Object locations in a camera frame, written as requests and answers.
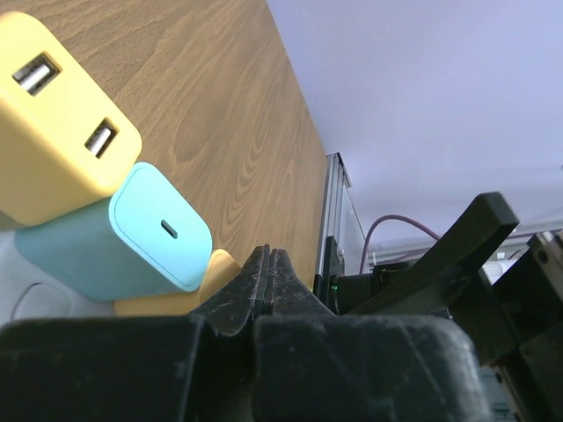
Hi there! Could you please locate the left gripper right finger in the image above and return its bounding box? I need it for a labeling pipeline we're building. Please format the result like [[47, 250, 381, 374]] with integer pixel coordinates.
[[268, 249, 335, 317]]

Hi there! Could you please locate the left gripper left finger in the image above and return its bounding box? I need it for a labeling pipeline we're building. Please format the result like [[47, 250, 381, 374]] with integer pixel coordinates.
[[189, 244, 271, 337]]

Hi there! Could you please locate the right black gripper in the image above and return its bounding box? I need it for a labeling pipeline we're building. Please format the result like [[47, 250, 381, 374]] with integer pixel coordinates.
[[350, 192, 562, 421]]

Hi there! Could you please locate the white power strip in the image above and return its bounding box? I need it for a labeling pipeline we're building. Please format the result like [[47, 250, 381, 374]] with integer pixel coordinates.
[[1, 213, 115, 325]]

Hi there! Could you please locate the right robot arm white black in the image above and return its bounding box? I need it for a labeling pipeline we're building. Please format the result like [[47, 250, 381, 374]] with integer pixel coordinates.
[[329, 192, 562, 421]]

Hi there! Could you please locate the teal charger plug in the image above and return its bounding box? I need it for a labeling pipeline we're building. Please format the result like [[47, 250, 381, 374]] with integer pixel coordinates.
[[14, 163, 213, 302]]

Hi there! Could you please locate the yellow two-port charger plug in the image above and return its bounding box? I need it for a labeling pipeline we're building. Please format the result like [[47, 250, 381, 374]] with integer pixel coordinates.
[[0, 11, 143, 228]]

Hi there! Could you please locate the aluminium frame rail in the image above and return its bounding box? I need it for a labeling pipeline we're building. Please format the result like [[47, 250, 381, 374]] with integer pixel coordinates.
[[313, 152, 351, 287]]

